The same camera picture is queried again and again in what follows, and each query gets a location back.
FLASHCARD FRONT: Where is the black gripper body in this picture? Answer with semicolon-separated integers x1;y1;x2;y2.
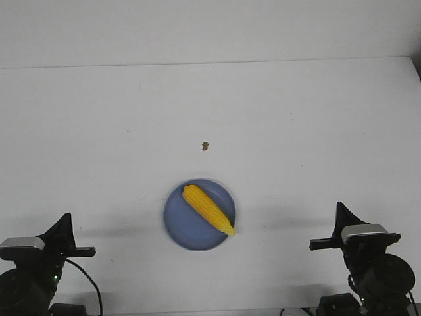
39;245;96;280
309;233;401;273

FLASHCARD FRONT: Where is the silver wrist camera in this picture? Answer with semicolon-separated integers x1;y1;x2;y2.
341;224;389;245
1;237;45;261

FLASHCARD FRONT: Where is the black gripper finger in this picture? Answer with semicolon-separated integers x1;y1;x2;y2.
37;213;76;249
331;201;367;240

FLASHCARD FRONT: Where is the blue round plate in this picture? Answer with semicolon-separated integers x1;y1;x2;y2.
163;178;236;251

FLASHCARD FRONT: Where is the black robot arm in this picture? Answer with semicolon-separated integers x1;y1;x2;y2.
309;202;416;315
1;213;103;315

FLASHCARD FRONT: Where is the yellow corn cob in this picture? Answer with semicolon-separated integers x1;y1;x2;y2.
182;184;236;236

